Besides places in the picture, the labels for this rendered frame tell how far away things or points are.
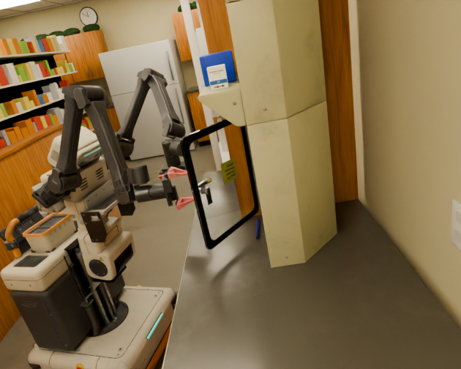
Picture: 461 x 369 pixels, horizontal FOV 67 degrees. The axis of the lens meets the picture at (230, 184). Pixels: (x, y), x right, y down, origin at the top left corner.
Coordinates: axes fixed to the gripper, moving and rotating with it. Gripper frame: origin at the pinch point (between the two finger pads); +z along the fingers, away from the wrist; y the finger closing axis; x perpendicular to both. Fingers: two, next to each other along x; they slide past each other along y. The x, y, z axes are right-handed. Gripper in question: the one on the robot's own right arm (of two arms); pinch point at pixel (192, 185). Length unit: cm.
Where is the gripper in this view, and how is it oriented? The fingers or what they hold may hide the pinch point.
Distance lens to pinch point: 122.0
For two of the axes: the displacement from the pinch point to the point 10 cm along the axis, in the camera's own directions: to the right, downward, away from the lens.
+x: 0.1, -3.9, 9.2
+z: 9.8, -1.6, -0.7
